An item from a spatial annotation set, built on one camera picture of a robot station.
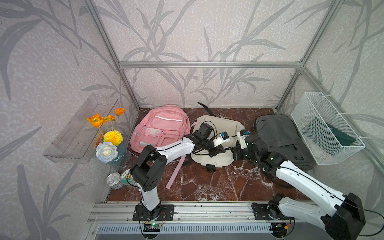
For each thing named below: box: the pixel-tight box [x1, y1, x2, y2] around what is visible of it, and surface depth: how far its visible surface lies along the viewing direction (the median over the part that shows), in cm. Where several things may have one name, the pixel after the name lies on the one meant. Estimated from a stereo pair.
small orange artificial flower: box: [114, 107, 126, 116], surface depth 75 cm
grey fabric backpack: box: [252, 113, 316, 171], surface depth 103 cm
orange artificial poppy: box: [86, 112, 105, 128], surface depth 59 cm
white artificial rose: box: [95, 141, 119, 163], surface depth 61 cm
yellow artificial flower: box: [103, 130, 123, 146], surface depth 68 cm
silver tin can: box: [106, 172, 123, 190], surface depth 80 cm
